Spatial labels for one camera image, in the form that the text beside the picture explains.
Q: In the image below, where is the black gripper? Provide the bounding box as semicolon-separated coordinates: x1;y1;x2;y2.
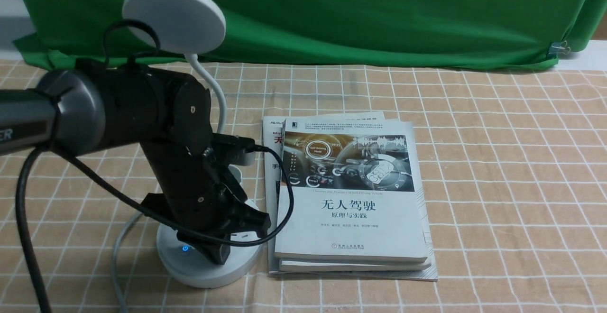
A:
141;141;271;265

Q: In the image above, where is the white desk lamp with base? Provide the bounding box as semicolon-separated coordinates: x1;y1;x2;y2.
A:
122;0;262;289

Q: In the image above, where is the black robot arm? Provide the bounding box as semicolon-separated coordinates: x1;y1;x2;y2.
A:
0;59;271;265

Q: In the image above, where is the middle white book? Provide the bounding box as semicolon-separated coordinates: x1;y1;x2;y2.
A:
279;255;435;272

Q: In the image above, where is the bottom white red-lettered book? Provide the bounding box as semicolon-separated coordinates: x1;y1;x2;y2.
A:
263;111;438;281

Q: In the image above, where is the top grey self-driving book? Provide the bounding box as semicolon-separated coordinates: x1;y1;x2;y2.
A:
275;117;429;263

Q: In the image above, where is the checkered beige tablecloth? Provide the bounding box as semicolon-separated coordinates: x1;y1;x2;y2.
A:
0;63;607;313

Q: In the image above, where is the green backdrop cloth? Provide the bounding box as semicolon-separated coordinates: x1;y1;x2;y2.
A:
16;0;606;70

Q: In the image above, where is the metal binder clip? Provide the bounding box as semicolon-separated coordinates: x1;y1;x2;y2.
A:
546;41;571;59

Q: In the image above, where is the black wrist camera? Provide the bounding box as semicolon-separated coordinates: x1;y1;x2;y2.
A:
211;133;256;166

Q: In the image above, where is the white lamp power cable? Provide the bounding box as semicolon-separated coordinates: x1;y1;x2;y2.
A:
111;211;144;313

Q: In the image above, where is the black camera cable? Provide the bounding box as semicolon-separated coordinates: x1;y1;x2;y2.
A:
15;19;294;313

